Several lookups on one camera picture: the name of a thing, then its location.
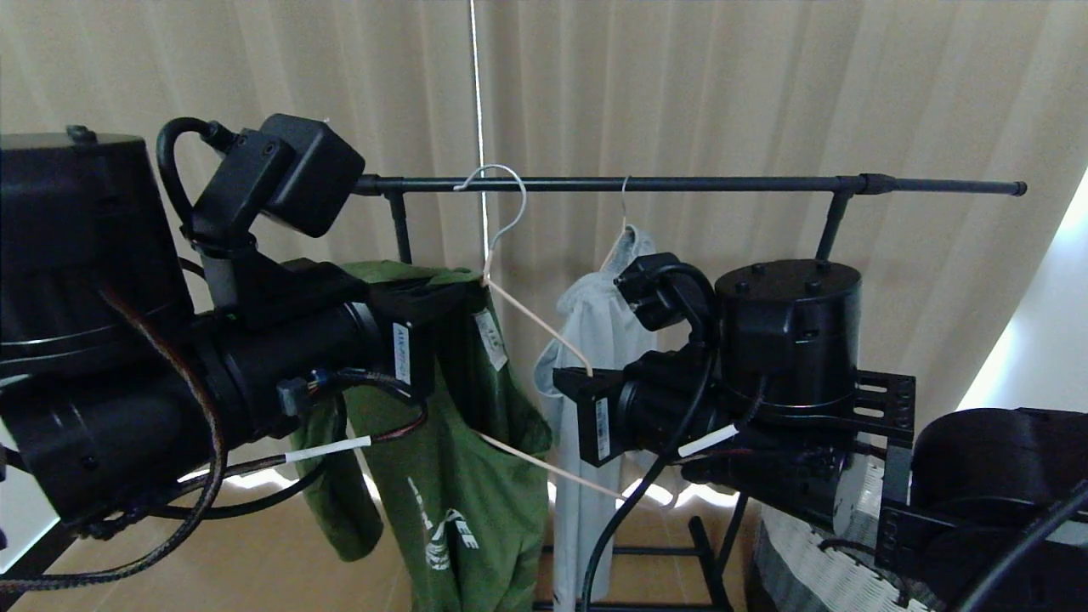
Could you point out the black clothes rack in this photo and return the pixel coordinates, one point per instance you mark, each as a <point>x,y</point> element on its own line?
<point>722,183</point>

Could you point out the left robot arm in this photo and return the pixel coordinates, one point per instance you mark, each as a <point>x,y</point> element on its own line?
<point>76,238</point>

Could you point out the white laundry basket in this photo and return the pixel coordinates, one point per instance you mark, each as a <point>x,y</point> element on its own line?
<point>807,569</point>

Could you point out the green garment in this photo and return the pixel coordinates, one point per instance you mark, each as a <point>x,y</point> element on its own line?
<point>459,476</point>

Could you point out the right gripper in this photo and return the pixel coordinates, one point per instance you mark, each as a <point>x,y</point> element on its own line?
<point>654,408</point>

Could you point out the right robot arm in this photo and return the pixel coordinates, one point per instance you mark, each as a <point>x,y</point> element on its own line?
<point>790,340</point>

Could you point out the pink clothes hanger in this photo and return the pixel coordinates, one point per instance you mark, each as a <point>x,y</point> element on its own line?
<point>544,327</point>
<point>625,204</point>

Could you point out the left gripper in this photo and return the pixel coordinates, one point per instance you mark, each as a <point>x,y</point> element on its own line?
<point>255,374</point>

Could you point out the pale grey shorts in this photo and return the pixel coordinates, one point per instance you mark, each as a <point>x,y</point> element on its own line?
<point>595,323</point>

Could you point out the beige curtain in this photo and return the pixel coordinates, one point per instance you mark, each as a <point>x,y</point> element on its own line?
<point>765,85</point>

